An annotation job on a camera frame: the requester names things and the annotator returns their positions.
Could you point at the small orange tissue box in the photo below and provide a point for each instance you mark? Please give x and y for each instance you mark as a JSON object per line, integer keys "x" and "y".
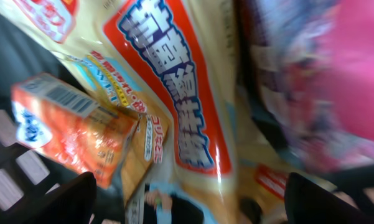
{"x": 69, "y": 127}

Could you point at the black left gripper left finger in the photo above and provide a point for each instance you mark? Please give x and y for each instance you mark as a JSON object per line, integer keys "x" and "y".
{"x": 70, "y": 203}

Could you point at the dark grey plastic basket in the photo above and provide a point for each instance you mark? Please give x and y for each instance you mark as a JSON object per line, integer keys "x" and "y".
{"x": 262, "y": 174}

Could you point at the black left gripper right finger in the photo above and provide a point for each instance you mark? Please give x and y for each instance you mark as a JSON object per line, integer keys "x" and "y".
{"x": 307, "y": 203}

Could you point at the beige orange snack bag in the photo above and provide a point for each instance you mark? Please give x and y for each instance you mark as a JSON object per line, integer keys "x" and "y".
{"x": 169, "y": 64}

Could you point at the pink purple pad package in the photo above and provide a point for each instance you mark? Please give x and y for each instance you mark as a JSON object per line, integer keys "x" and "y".
{"x": 313, "y": 74}

